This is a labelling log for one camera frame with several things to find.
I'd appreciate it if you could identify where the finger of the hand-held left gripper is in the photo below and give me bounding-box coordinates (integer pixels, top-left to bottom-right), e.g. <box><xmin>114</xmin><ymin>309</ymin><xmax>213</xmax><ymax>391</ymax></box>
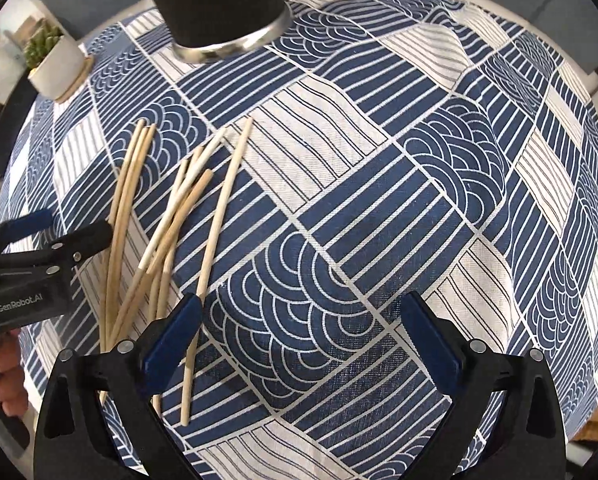
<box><xmin>0</xmin><ymin>222</ymin><xmax>114</xmax><ymax>282</ymax></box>
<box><xmin>0</xmin><ymin>209</ymin><xmax>60</xmax><ymax>262</ymax></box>

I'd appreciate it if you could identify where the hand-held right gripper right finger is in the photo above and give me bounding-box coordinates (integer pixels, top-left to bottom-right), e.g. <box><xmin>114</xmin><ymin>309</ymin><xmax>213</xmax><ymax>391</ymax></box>
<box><xmin>401</xmin><ymin>290</ymin><xmax>567</xmax><ymax>480</ymax></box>

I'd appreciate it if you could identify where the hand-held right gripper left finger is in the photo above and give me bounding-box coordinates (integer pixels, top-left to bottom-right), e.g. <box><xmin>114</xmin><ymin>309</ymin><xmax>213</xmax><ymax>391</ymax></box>
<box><xmin>34</xmin><ymin>292</ymin><xmax>205</xmax><ymax>480</ymax></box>

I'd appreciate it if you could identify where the bunch of wooden chopsticks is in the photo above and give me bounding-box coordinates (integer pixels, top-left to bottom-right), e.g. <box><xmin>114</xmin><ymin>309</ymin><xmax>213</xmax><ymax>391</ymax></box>
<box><xmin>99</xmin><ymin>116</ymin><xmax>255</xmax><ymax>428</ymax></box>

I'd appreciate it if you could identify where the black cup with steel rim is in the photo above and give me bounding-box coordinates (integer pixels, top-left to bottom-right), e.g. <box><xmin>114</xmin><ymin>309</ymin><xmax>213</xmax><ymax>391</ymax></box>
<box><xmin>133</xmin><ymin>0</ymin><xmax>292</xmax><ymax>64</ymax></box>

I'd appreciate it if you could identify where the person's left hand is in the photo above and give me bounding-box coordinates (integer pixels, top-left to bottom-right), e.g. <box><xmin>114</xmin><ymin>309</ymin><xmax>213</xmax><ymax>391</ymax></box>
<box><xmin>0</xmin><ymin>337</ymin><xmax>36</xmax><ymax>418</ymax></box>

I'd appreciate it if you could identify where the blue white patterned tablecloth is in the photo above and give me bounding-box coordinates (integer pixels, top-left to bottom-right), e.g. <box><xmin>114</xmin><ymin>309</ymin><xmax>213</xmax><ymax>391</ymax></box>
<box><xmin>0</xmin><ymin>0</ymin><xmax>598</xmax><ymax>480</ymax></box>

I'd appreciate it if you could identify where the wooden coaster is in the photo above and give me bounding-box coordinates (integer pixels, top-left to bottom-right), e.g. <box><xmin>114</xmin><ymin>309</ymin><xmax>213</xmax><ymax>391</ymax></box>
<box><xmin>54</xmin><ymin>56</ymin><xmax>96</xmax><ymax>105</ymax></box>

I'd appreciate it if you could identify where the potted succulent in white pot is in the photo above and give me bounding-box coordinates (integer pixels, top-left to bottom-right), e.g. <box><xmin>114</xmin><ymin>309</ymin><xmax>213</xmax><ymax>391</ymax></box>
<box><xmin>9</xmin><ymin>14</ymin><xmax>92</xmax><ymax>100</ymax></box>

